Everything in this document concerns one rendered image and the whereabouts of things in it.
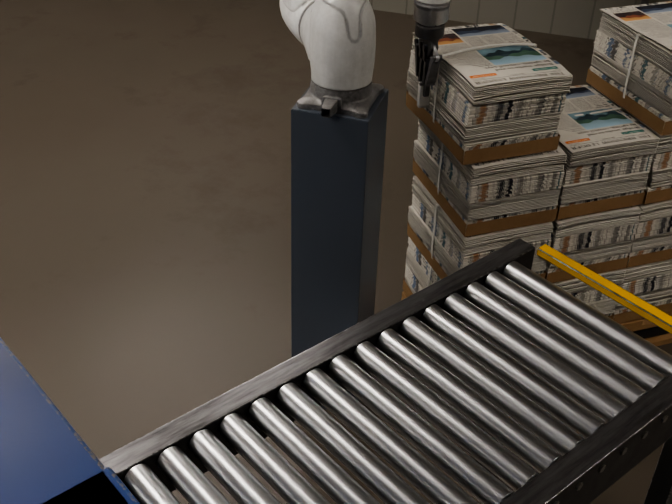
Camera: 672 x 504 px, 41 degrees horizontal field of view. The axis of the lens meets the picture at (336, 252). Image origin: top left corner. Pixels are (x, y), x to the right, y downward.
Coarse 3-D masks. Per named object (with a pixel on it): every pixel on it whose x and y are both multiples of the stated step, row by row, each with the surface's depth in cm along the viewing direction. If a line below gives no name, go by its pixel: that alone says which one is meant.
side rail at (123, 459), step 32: (512, 256) 209; (448, 288) 199; (384, 320) 189; (320, 352) 180; (352, 352) 183; (256, 384) 172; (192, 416) 165; (224, 416) 166; (288, 416) 179; (128, 448) 158; (160, 448) 159
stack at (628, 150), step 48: (576, 96) 274; (432, 144) 262; (576, 144) 249; (624, 144) 250; (480, 192) 243; (528, 192) 248; (576, 192) 255; (624, 192) 261; (432, 240) 272; (480, 240) 252; (528, 240) 259; (576, 240) 265; (624, 240) 272; (576, 288) 277; (624, 288) 284
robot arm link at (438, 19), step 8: (416, 8) 226; (424, 8) 224; (432, 8) 224; (440, 8) 224; (448, 8) 226; (416, 16) 227; (424, 16) 225; (432, 16) 225; (440, 16) 225; (448, 16) 228; (424, 24) 227; (432, 24) 226; (440, 24) 227
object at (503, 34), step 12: (480, 24) 257; (492, 24) 258; (504, 24) 259; (444, 36) 248; (456, 36) 249; (468, 36) 249; (480, 36) 249; (492, 36) 250; (504, 36) 250; (516, 36) 250; (444, 48) 242; (456, 48) 242; (408, 72) 258; (408, 84) 260
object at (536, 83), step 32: (448, 64) 235; (480, 64) 233; (512, 64) 234; (544, 64) 235; (448, 96) 237; (480, 96) 225; (512, 96) 229; (544, 96) 233; (448, 128) 240; (480, 128) 232; (512, 128) 236; (544, 128) 240
